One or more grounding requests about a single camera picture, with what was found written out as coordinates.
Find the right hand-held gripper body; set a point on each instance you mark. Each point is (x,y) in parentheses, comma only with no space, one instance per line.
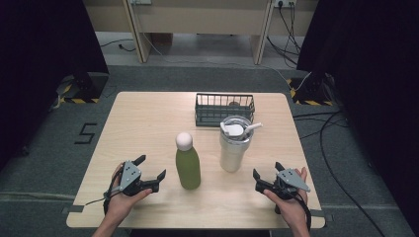
(290,181)

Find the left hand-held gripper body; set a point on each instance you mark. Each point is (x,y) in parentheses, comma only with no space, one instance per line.
(130,176)

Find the green bottle with white cap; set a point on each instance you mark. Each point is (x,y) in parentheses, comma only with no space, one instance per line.
(187,168)

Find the white tumbler with straw lid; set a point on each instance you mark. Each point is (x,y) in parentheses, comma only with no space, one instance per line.
(232,151)

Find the person's left hand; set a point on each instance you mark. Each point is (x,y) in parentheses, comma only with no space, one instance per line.
(121,204)

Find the person's right hand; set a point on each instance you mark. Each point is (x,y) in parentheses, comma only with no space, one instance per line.
(291,210)

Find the grey tape strip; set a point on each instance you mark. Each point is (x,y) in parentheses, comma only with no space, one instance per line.
(74,209)
(324,215)

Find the black tape floor mark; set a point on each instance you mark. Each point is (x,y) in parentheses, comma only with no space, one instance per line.
(86,133)

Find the black stand base striped tape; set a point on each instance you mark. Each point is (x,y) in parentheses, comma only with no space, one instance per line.
(86,87)
(313,94)

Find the black curtain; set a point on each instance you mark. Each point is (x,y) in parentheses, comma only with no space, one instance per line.
(39,65)
(378,82)

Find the beige wooden desk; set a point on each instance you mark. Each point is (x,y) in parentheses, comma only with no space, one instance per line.
(197,16)

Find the white power strip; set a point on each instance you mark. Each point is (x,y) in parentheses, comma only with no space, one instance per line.
(140,1)

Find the white wall socket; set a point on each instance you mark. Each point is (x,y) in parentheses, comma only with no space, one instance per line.
(285,3)

